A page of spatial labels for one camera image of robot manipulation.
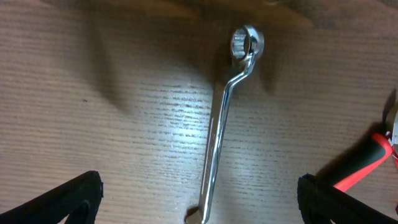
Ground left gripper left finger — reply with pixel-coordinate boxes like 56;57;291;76
1;170;103;223

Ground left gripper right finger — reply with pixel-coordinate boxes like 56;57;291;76
297;174;397;224

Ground orange handled cutting pliers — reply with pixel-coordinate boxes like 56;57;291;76
320;105;397;192

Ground silver offset ring wrench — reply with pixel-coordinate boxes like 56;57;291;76
184;25;265;224

